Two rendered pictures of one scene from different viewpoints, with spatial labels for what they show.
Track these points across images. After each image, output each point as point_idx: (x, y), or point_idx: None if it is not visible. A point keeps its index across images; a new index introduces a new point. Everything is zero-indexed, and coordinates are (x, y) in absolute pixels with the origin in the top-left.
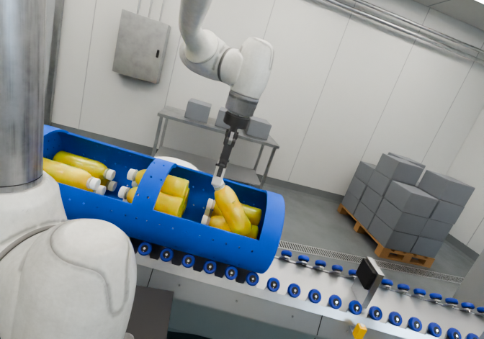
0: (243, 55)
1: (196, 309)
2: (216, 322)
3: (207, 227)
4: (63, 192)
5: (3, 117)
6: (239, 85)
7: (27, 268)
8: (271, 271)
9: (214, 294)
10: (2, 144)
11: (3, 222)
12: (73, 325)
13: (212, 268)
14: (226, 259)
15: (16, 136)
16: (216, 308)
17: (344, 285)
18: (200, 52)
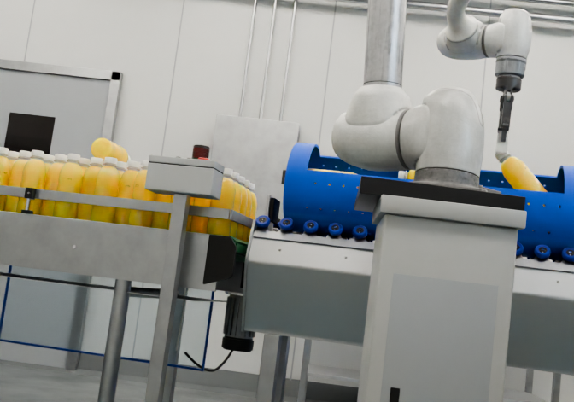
0: (503, 22)
1: (512, 302)
2: (539, 326)
3: (505, 189)
4: (350, 181)
5: (396, 40)
6: (506, 47)
7: (432, 97)
8: None
9: (528, 278)
10: (395, 55)
11: (398, 98)
12: (465, 116)
13: (518, 247)
14: (533, 227)
15: (400, 52)
16: (535, 293)
17: None
18: (465, 30)
